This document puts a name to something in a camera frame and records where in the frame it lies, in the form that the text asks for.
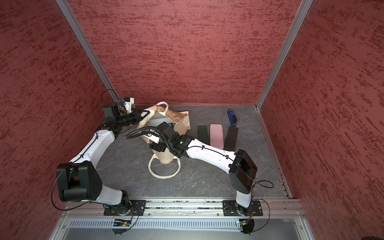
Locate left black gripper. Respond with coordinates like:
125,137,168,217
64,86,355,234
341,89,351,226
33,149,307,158
116,108,150,127

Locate cream floral canvas tote bag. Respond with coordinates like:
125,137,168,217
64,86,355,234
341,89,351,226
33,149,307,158
139,102,191,179

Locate green pencil case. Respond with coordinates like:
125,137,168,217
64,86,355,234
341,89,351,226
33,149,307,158
198,126,210,145

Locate pink pencil case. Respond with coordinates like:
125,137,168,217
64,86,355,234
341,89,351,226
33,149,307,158
210,124,224,150

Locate dark grey pencil case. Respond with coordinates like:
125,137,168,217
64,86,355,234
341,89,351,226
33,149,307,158
224,126,239,152

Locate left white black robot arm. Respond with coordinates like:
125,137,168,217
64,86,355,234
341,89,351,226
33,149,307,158
53,100,150,216

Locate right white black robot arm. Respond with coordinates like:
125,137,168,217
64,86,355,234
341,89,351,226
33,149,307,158
144,123,258,216

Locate blue stapler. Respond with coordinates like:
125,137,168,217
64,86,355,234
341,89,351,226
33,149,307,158
227,109,237,127

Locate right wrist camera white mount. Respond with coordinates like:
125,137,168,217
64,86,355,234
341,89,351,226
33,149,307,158
144,135,160,144

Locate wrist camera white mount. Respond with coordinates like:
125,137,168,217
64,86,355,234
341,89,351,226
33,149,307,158
144,135,160,144
121,97,135,113

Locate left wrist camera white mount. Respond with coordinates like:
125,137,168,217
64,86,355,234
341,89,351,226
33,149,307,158
121,97,135,113

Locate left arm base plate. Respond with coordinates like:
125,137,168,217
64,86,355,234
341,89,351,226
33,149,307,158
104,200,147,217

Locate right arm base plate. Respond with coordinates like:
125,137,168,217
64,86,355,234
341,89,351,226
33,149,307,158
223,200,263,217

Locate aluminium front rail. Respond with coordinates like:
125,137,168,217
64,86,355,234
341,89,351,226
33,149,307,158
61,198,307,219

